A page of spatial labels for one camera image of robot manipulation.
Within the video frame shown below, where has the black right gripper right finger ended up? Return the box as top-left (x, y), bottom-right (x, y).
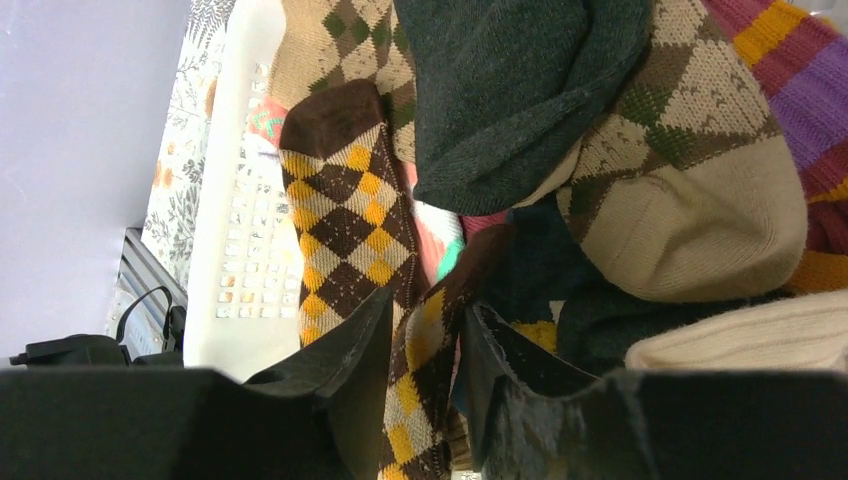
top-left (462, 303), bottom-right (636, 479)

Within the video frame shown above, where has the white laundry basket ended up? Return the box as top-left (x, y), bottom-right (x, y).
top-left (183, 1), bottom-right (302, 382)

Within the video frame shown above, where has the beige green argyle sock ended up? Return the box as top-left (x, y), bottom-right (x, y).
top-left (269, 1), bottom-right (807, 302)

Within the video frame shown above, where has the dark green sock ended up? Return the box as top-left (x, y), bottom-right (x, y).
top-left (395, 1), bottom-right (654, 216)

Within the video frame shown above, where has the brown yellow argyle sock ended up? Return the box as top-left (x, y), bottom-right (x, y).
top-left (280, 79), bottom-right (514, 479)

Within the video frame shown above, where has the pink purple striped sock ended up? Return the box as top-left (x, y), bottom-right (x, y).
top-left (705, 1), bottom-right (847, 293)

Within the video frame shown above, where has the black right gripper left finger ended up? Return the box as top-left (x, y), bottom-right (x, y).
top-left (245, 287), bottom-right (394, 479)

